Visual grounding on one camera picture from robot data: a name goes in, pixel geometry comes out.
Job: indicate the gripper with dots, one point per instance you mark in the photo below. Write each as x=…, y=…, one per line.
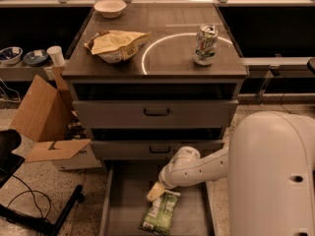
x=164, y=181

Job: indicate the green jalapeno chip bag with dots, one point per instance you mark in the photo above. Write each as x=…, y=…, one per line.
x=159, y=216

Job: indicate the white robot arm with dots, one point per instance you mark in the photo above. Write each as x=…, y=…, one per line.
x=269, y=165

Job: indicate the bottom open grey drawer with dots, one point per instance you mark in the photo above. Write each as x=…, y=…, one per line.
x=125, y=202

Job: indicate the middle grey drawer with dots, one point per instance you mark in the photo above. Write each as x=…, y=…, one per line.
x=143, y=150

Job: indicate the top grey drawer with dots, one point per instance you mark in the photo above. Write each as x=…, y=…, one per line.
x=150, y=114

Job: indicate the grey drawer cabinet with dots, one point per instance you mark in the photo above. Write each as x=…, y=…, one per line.
x=164, y=69

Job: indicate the yellow crumpled chip bag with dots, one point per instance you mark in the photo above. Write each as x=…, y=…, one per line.
x=114, y=46

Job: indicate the white bowl on counter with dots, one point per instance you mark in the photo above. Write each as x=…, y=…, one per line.
x=110, y=9

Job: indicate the brown cardboard box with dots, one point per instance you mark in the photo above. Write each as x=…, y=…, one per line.
x=46, y=116

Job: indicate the green white soda can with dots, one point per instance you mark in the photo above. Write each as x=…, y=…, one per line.
x=207, y=39

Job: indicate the black chair seat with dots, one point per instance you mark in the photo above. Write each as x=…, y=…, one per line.
x=9, y=162

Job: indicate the grey side shelf right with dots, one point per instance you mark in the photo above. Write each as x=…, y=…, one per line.
x=287, y=63

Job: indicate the grey side shelf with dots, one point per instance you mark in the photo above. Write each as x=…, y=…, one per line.
x=25, y=73
x=287, y=63

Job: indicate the white paper cup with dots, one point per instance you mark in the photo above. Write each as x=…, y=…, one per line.
x=56, y=55

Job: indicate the blue bowl right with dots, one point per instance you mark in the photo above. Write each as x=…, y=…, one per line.
x=36, y=58

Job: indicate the blue bowl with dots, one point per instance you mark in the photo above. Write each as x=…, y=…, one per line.
x=11, y=55
x=36, y=58

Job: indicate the grey side shelf left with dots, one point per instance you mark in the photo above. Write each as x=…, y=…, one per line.
x=25, y=73

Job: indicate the blue bowl left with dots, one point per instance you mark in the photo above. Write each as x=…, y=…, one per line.
x=11, y=55

